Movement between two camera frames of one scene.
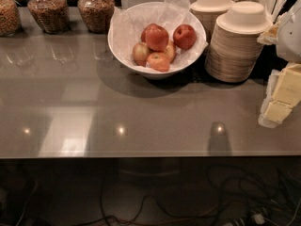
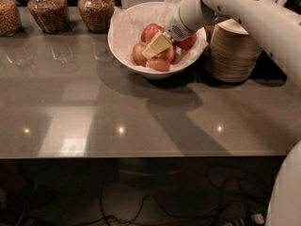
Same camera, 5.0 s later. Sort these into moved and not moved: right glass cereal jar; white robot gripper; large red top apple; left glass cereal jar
Moved: white robot gripper
Not moved: large red top apple; left glass cereal jar; right glass cereal jar
